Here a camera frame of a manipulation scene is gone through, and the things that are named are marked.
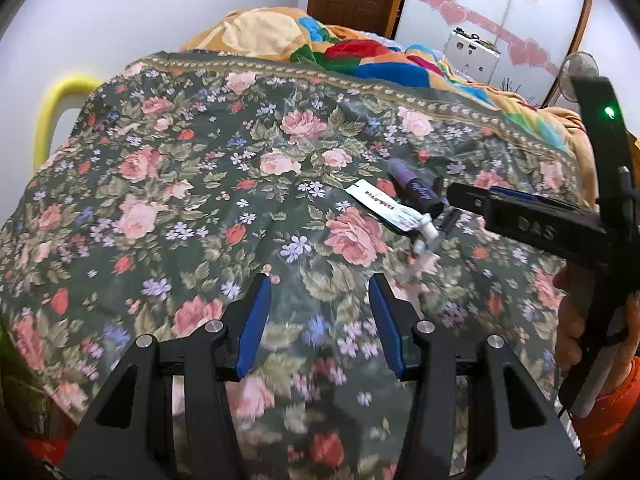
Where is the wardrobe with frosted doors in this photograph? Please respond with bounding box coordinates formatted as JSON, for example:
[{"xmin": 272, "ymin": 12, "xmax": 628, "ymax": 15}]
[{"xmin": 392, "ymin": 0, "xmax": 601, "ymax": 108}]

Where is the person's right hand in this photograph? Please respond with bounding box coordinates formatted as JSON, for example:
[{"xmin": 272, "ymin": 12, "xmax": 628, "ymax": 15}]
[{"xmin": 552, "ymin": 262, "xmax": 640, "ymax": 388}]

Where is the purple bottle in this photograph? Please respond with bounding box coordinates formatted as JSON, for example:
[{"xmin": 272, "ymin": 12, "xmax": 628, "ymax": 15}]
[{"xmin": 387, "ymin": 158, "xmax": 446, "ymax": 218}]

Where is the colourful orange quilt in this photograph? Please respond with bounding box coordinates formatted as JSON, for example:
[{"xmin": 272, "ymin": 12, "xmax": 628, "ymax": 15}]
[{"xmin": 181, "ymin": 7, "xmax": 601, "ymax": 211}]

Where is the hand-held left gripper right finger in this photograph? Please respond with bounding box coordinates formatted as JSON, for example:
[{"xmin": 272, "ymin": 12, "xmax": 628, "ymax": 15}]
[{"xmin": 367, "ymin": 272, "xmax": 586, "ymax": 480}]

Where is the dark floral blanket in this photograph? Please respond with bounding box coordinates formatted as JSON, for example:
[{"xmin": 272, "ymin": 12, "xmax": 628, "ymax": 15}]
[{"xmin": 0, "ymin": 51, "xmax": 596, "ymax": 480}]

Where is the standing electric fan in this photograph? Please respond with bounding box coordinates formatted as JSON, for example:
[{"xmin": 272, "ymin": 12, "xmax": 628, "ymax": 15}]
[{"xmin": 557, "ymin": 51, "xmax": 600, "ymax": 106}]

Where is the person's right forearm orange sleeve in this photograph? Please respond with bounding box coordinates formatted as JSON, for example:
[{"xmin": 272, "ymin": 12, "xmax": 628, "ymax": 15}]
[{"xmin": 570, "ymin": 355, "xmax": 640, "ymax": 468}]

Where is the yellow foam tube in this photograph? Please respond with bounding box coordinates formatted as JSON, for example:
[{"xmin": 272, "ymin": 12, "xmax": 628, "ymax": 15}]
[{"xmin": 32, "ymin": 75, "xmax": 106, "ymax": 173}]

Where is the white squeeze tube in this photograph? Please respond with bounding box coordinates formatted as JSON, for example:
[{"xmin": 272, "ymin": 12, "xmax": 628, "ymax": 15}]
[{"xmin": 345, "ymin": 178, "xmax": 441, "ymax": 242}]

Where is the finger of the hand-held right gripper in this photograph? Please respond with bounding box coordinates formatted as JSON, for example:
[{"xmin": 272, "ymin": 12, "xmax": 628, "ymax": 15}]
[
  {"xmin": 489, "ymin": 185, "xmax": 601, "ymax": 222},
  {"xmin": 446, "ymin": 182, "xmax": 609, "ymax": 266}
]

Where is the white box appliance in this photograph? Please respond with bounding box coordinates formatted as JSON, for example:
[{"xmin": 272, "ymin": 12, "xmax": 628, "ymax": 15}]
[{"xmin": 442, "ymin": 30, "xmax": 501, "ymax": 86}]

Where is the black pen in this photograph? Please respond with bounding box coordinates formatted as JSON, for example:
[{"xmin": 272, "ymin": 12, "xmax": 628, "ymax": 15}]
[{"xmin": 422, "ymin": 207, "xmax": 463, "ymax": 251}]

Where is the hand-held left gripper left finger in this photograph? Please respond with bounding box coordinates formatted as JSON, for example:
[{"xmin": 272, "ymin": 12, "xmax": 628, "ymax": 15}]
[{"xmin": 60, "ymin": 274, "xmax": 273, "ymax": 480}]

